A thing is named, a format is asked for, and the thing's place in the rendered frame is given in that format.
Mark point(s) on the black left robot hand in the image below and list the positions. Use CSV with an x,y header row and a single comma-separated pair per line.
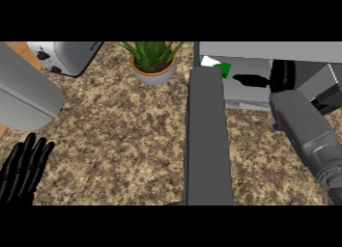
x,y
21,173

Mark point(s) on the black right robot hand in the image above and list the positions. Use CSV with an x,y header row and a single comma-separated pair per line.
x,y
279,77

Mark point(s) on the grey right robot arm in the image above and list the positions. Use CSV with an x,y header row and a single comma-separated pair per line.
x,y
316,141

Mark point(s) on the grey microwave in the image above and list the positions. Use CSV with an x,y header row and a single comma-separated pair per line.
x,y
283,74

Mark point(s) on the green and white milk carton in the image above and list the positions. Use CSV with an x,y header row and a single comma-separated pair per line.
x,y
217,66

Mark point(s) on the dark grey microwave door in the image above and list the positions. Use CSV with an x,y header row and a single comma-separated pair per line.
x,y
208,138

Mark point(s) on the green potted plant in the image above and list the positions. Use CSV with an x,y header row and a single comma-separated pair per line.
x,y
152,61

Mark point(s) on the silver toaster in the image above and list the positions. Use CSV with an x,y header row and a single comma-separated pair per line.
x,y
66,56

